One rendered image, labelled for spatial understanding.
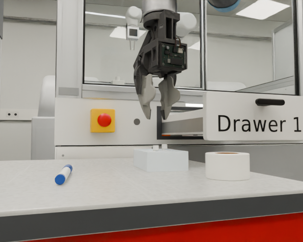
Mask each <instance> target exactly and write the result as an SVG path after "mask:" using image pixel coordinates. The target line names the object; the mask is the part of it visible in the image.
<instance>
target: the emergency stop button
mask: <svg viewBox="0 0 303 242"><path fill-rule="evenodd" d="M98 124H99V125H100V126H102V127H107V126H109V125H110V124H111V117H110V115H108V114H106V113H103V114H101V115H99V117H98Z"/></svg>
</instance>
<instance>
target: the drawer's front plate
mask: <svg viewBox="0 0 303 242"><path fill-rule="evenodd" d="M258 98H267V99H283V100H284V101H285V104H284V105H283V106H273V105H271V106H258V105H257V104H256V103H255V100H256V99H258ZM218 115H225V116H228V117H229V119H230V128H229V129H228V130H227V131H223V132H219V131H218ZM295 117H298V122H299V130H301V132H295V131H294V130H297V119H294V118H295ZM238 119H240V121H237V122H236V131H235V132H234V120H238ZM242 120H249V121H250V125H251V131H250V132H249V131H247V132H244V131H243V130H242V125H244V124H249V123H248V122H247V121H243V122H242ZM253 120H255V123H256V127H257V126H258V122H259V120H261V123H262V127H263V126H264V122H265V120H266V124H265V130H264V132H263V131H262V129H261V125H260V124H259V129H258V132H256V130H255V126H254V122H253ZM271 120H275V121H276V122H277V124H278V126H270V127H271V129H272V130H278V131H277V132H272V131H270V129H269V122H270V121H271ZM283 120H286V122H283V123H282V132H281V131H280V121H283ZM227 127H228V120H227V118H225V117H220V128H221V130H224V129H226V128H227ZM203 138H204V140H206V141H254V140H303V96H286V95H268V94H251V93H233V92H215V91H208V92H205V93H204V94H203Z"/></svg>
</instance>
